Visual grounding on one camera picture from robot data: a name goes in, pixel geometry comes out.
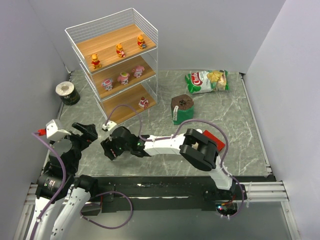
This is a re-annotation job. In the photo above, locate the green chips bag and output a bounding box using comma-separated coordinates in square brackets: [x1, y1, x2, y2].
[184, 70, 229, 94]

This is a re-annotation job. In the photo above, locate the red flat box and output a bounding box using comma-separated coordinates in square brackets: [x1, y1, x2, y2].
[203, 130, 226, 152]

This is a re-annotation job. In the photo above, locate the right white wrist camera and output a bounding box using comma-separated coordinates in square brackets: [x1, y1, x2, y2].
[102, 120, 118, 134]

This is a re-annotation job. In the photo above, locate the pink bear green hat toy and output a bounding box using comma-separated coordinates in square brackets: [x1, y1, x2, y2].
[117, 71, 130, 85]

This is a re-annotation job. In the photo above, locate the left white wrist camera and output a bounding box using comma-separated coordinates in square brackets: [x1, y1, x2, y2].
[37, 119, 71, 142]

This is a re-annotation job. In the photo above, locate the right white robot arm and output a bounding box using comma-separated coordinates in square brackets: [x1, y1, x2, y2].
[100, 126, 236, 192]

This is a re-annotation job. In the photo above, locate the orange bear red shirt toy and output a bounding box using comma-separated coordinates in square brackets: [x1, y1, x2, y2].
[115, 43, 126, 58]

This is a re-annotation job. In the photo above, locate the white wire wooden shelf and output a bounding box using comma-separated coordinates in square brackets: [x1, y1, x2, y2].
[65, 8, 159, 124]

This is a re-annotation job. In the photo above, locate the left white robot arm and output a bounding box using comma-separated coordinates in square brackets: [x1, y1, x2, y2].
[26, 119, 98, 240]

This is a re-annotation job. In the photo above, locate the pink blue bear toy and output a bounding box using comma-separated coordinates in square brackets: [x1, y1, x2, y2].
[101, 78, 113, 91]

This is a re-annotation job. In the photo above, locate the green wrapped brown roll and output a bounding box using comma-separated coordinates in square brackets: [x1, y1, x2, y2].
[170, 94, 194, 125]

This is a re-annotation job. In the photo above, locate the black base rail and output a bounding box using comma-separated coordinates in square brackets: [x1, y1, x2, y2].
[37, 176, 276, 213]

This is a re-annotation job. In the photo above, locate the dark can white lid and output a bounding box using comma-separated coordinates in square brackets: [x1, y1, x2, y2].
[55, 81, 81, 106]

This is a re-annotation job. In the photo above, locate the cream plastic cup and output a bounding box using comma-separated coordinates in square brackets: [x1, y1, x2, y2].
[192, 129, 203, 150]

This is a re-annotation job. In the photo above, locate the small orange bear toy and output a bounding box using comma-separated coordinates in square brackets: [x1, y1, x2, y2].
[137, 35, 147, 49]

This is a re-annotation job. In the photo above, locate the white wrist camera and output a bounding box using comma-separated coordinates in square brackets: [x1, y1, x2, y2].
[102, 120, 118, 134]
[37, 119, 71, 142]

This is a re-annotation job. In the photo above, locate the strawberry cake slice toy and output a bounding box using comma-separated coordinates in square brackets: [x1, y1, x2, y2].
[138, 96, 149, 109]

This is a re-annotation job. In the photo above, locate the pink pig purple bow toy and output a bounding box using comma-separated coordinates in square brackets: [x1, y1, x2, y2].
[131, 65, 145, 78]

